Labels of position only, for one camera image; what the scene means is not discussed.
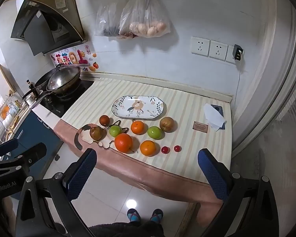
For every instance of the red cherry tomato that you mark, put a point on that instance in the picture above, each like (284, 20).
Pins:
(164, 149)
(177, 148)

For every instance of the black glass cooktop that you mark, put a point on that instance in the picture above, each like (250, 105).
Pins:
(64, 103)

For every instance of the person's dark trousers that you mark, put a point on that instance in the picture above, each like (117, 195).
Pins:
(128, 230)

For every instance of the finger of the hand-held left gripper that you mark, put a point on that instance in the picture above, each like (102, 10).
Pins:
(32, 153)
(5, 145)

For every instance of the reddish brown apple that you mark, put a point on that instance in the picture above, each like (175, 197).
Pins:
(97, 133)
(167, 124)
(104, 120)

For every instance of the white tissue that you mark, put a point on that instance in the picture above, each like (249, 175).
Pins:
(212, 118)

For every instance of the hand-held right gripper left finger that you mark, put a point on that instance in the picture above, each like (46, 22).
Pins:
(81, 175)

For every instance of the brown leather patch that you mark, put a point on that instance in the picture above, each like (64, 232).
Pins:
(200, 126)

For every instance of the black wok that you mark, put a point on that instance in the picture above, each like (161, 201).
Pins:
(43, 79)

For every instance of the wooden cutting board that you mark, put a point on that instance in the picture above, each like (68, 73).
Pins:
(7, 79)

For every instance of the blue slipper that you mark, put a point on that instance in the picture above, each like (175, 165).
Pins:
(134, 215)
(156, 216)

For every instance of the black charger plug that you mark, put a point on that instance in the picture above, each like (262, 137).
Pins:
(237, 51)

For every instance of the plastic bag with dark contents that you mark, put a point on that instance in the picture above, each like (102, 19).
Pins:
(108, 17)

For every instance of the steel wok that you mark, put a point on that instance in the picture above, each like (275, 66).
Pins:
(64, 79)

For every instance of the floral oval plate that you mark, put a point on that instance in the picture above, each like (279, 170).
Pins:
(138, 107)

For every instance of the black range hood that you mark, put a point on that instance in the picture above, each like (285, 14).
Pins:
(39, 24)

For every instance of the dark sauce bottle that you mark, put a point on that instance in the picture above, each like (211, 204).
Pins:
(29, 86)

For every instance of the colourful wall sticker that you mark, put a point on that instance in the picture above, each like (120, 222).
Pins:
(71, 56)

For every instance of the white wall socket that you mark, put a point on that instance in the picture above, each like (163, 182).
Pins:
(218, 50)
(230, 55)
(199, 46)

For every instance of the dish rack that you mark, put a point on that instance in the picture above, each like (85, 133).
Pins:
(5, 109)

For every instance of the blue cabinet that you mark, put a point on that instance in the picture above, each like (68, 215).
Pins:
(37, 133)

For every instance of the plastic bag of eggs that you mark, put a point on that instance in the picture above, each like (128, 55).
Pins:
(145, 17)

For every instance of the small orange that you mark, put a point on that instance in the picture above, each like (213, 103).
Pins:
(137, 127)
(148, 148)

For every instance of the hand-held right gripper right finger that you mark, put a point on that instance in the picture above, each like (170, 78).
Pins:
(212, 175)

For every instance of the green apple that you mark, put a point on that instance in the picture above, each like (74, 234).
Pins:
(115, 131)
(154, 132)

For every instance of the white mug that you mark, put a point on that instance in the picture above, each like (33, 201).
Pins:
(29, 100)

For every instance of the striped table mat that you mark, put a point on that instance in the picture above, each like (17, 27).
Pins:
(187, 153)

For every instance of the dark blue phone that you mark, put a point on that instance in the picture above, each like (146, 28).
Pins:
(218, 108)

